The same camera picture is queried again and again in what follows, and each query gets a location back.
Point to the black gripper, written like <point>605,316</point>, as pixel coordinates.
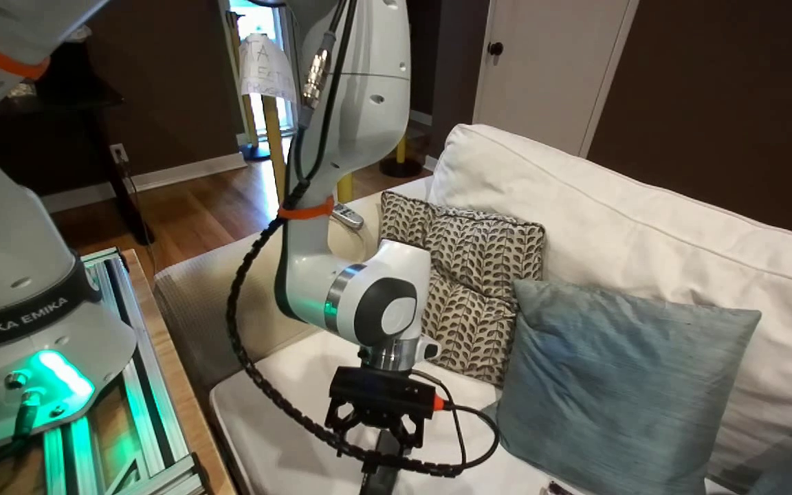
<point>381,420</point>

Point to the black remote control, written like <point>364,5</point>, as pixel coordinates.
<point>381,471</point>

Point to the silver Pioneer remote control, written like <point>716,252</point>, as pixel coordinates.
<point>346,218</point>

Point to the yellow wooden tripod leg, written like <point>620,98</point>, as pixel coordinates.
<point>276,148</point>
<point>345,189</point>

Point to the white sofa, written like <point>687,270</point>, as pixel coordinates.
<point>645,222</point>

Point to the white lampshade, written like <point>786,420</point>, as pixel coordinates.
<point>265,70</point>

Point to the black door knob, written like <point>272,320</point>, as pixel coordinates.
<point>496,49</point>

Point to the white door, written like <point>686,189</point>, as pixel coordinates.
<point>550,65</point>

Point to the black side table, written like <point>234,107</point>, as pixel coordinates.
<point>102,120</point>

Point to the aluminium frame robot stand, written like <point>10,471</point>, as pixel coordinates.
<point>153,431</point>

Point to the white wall outlet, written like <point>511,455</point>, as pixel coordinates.
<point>120,155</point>

